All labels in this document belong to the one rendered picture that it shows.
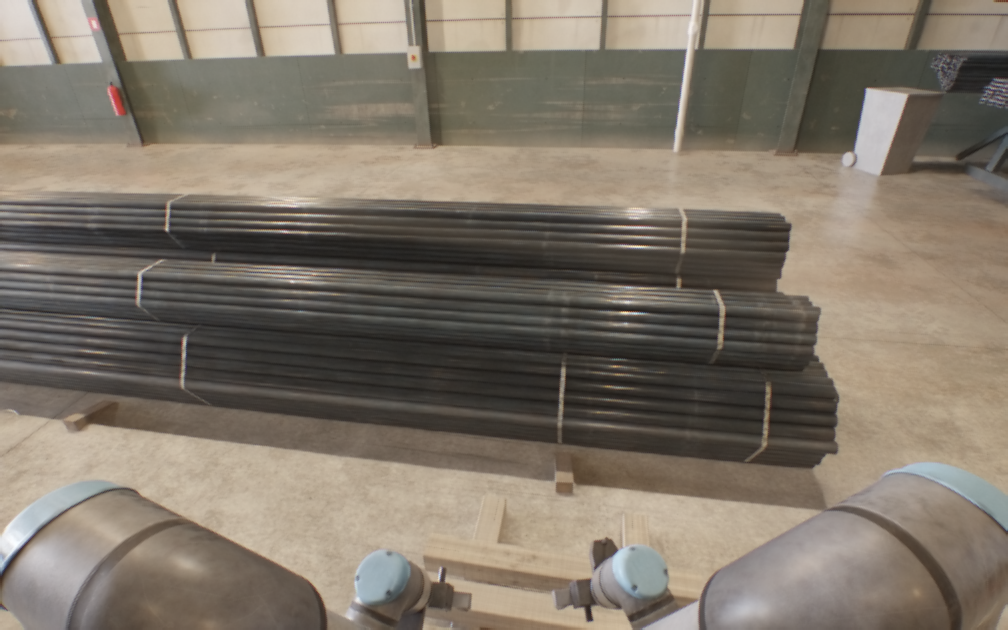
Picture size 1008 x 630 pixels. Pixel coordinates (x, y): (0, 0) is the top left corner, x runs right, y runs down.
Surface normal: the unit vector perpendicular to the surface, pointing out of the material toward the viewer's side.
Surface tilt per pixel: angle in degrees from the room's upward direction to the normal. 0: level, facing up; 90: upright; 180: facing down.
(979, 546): 35
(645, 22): 90
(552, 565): 0
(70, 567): 25
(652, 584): 19
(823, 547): 30
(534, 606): 0
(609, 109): 90
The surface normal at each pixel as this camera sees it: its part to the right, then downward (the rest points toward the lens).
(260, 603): 0.69, -0.61
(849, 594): -0.47, -0.43
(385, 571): -0.15, -0.66
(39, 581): -0.30, -0.28
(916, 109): 0.18, 0.55
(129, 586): 0.09, -0.68
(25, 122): -0.17, 0.50
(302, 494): -0.02, -0.87
